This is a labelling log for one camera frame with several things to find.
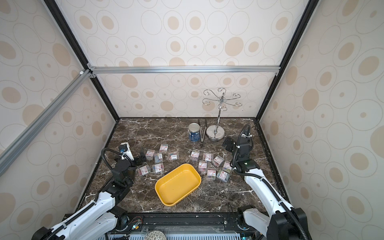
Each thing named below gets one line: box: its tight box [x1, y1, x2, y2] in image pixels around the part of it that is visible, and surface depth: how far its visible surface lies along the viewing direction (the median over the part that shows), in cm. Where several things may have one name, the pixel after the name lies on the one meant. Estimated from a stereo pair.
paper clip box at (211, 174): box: [207, 168, 216, 180], surface depth 89 cm
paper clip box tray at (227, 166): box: [222, 160, 232, 173], surface depth 93 cm
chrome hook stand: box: [202, 87, 242, 141], surface depth 92 cm
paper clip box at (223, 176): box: [216, 169, 230, 183], surface depth 89 cm
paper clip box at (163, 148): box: [159, 144, 169, 152], surface depth 102 cm
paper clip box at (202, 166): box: [198, 161, 207, 172], surface depth 94 cm
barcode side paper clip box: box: [154, 153, 163, 164], surface depth 96 cm
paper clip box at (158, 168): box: [152, 163, 165, 174], surface depth 92 cm
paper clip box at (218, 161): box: [213, 155, 225, 167], surface depth 96 cm
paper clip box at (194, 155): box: [190, 150, 200, 162], surface depth 99 cm
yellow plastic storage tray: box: [155, 163, 202, 207], surface depth 87 cm
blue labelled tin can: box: [188, 122, 201, 142], surface depth 102 cm
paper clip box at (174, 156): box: [169, 151, 179, 161], surface depth 99 cm
